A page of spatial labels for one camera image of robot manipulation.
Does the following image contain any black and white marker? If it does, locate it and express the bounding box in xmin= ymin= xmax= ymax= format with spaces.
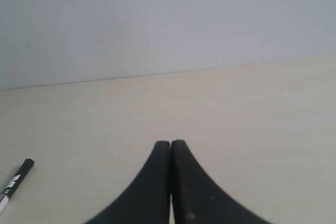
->
xmin=1 ymin=158 xmax=35 ymax=212

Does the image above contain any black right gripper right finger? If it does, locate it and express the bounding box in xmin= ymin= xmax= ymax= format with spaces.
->
xmin=171 ymin=140 xmax=268 ymax=223

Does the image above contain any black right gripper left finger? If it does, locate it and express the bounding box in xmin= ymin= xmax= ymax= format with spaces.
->
xmin=87 ymin=141 xmax=171 ymax=223

